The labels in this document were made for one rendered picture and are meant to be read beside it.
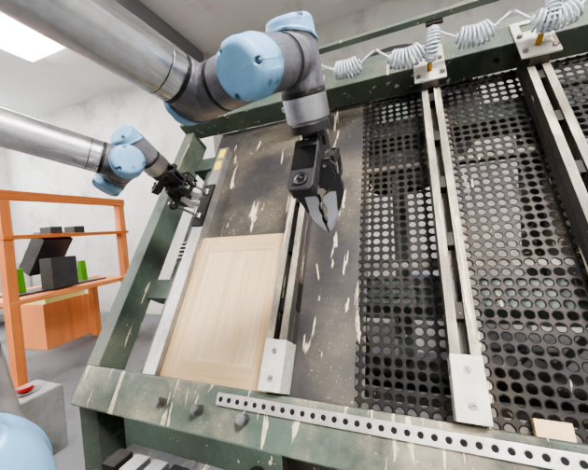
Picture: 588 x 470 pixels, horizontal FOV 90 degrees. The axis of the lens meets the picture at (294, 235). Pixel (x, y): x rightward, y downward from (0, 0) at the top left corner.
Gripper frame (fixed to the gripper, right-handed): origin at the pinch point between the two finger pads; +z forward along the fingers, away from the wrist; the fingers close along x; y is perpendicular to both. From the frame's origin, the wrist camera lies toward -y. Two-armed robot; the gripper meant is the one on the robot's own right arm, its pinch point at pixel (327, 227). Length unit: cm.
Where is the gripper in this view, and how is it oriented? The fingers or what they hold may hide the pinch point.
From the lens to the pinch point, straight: 59.4
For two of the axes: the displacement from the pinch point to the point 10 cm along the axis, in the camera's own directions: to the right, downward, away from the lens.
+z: 2.3, 8.6, 4.6
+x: -9.3, 0.6, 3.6
